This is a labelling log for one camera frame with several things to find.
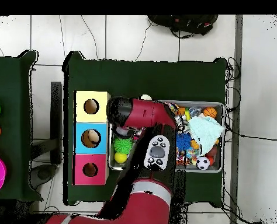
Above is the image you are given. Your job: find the black floor cable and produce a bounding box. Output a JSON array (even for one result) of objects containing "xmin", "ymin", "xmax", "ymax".
[{"xmin": 224, "ymin": 124, "xmax": 277, "ymax": 142}]

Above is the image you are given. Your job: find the shallow mesh bin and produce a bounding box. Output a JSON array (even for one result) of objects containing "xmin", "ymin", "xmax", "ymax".
[{"xmin": 108, "ymin": 99, "xmax": 225, "ymax": 174}]

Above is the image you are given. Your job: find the yellow ball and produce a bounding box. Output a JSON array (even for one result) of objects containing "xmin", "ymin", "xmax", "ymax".
[{"xmin": 114, "ymin": 152, "xmax": 128, "ymax": 164}]

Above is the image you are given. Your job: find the wooden box with three holes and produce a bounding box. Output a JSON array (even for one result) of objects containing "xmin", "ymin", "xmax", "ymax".
[{"xmin": 72, "ymin": 90, "xmax": 112, "ymax": 186}]

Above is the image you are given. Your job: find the dark green tablecloth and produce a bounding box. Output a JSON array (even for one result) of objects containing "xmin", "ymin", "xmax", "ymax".
[
  {"xmin": 63, "ymin": 50, "xmax": 228, "ymax": 207},
  {"xmin": 0, "ymin": 50, "xmax": 44, "ymax": 202}
]

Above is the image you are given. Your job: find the small orange basketball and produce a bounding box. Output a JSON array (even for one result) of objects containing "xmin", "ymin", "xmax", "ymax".
[{"xmin": 202, "ymin": 106, "xmax": 217, "ymax": 118}]

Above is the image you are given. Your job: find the black stand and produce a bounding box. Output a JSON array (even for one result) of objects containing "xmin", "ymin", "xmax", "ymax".
[{"xmin": 29, "ymin": 81, "xmax": 63, "ymax": 190}]

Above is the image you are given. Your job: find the small soccer ball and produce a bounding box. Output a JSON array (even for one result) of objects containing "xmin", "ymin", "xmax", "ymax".
[{"xmin": 195, "ymin": 156, "xmax": 210, "ymax": 170}]

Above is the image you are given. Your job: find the blue spiky toy with eyes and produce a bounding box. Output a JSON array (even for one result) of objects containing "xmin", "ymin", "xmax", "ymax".
[{"xmin": 175, "ymin": 132, "xmax": 192, "ymax": 152}]

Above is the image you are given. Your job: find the mint green cloth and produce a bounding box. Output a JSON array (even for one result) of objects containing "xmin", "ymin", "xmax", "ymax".
[{"xmin": 188, "ymin": 115, "xmax": 225, "ymax": 156}]

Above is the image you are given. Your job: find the green spiky ball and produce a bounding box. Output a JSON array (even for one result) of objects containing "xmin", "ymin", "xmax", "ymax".
[{"xmin": 113, "ymin": 136, "xmax": 133, "ymax": 155}]

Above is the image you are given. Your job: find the black backpack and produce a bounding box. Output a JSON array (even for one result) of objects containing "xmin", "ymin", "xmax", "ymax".
[{"xmin": 147, "ymin": 15, "xmax": 219, "ymax": 39}]

